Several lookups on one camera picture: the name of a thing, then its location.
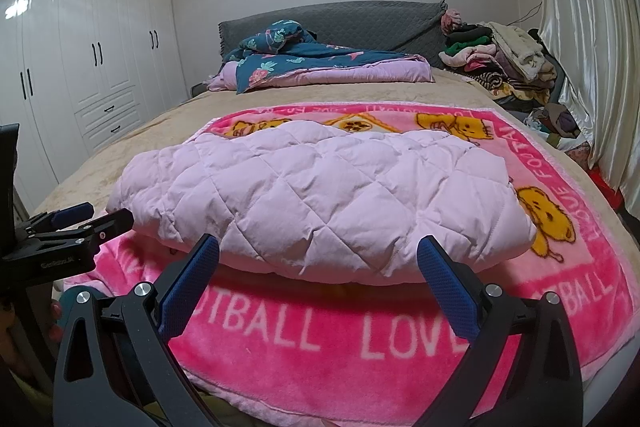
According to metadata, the pink printed blanket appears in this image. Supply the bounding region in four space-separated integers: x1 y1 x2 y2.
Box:
65 102 633 418

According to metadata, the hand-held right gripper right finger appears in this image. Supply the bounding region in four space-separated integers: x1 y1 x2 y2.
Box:
417 234 584 427

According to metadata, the pile of folded clothes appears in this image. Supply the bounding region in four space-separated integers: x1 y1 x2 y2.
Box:
437 9 596 152

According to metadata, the pink frilly cloth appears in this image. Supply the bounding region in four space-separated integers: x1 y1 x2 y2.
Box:
440 8 465 32

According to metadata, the blue floral quilt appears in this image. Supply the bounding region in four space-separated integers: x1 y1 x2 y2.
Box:
207 19 436 95

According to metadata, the white satin curtain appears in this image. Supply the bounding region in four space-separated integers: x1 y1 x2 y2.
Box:
525 0 640 228

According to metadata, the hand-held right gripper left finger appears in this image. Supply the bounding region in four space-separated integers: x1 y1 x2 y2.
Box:
52 233 223 427

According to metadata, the person's left hand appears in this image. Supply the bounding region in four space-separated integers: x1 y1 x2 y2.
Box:
46 298 65 344

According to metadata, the red object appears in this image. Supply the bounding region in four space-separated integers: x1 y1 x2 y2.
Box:
590 172 626 210

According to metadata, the beige bed sheet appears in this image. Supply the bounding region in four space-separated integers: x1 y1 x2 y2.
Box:
30 67 626 258

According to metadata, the white wardrobe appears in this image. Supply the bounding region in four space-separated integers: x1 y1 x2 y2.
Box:
0 0 193 218

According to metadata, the grey padded headboard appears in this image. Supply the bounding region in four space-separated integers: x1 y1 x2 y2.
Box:
217 0 448 70

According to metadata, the pink quilted jacket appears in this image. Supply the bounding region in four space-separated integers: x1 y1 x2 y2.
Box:
106 124 538 285

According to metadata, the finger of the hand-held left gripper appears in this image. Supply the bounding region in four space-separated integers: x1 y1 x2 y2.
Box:
74 208 136 254
22 202 96 234

